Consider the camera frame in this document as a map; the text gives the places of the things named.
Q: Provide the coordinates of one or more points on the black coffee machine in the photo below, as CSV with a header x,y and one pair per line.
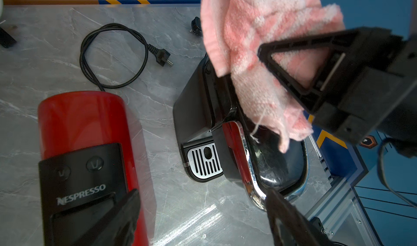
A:
x,y
215,138

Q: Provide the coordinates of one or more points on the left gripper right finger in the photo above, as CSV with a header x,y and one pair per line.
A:
x,y
288,226

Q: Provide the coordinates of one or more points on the red Nespresso coffee machine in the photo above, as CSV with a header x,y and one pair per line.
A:
x,y
87,164

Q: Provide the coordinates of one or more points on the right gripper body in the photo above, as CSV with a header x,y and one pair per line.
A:
x,y
372,85

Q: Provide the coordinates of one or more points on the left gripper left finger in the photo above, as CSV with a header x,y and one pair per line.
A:
x,y
117,227

